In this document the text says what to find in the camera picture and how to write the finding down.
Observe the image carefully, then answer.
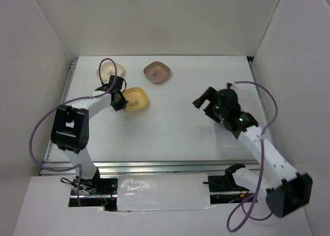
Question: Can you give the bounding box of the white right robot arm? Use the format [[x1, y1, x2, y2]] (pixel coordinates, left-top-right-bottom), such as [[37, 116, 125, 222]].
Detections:
[[193, 87, 312, 218]]

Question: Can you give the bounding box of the white cover panel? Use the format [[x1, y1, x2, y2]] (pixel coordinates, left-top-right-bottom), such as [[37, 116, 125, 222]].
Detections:
[[117, 174, 211, 212]]

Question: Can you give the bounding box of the cream plate back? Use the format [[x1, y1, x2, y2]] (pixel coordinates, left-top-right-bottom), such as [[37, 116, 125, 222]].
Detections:
[[96, 61, 124, 83]]

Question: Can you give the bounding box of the yellow plate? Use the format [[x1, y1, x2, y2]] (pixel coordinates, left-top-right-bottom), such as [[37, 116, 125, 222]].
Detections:
[[123, 87, 149, 112]]

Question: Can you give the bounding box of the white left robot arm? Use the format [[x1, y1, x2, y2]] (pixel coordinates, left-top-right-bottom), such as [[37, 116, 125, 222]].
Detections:
[[51, 75, 128, 194]]

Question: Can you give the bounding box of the brown plate back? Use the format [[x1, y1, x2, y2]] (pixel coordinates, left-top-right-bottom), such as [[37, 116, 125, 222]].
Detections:
[[143, 61, 171, 84]]

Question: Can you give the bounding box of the clear plastic bin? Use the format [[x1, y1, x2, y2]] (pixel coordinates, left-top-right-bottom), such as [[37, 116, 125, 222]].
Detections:
[[210, 90, 267, 155]]

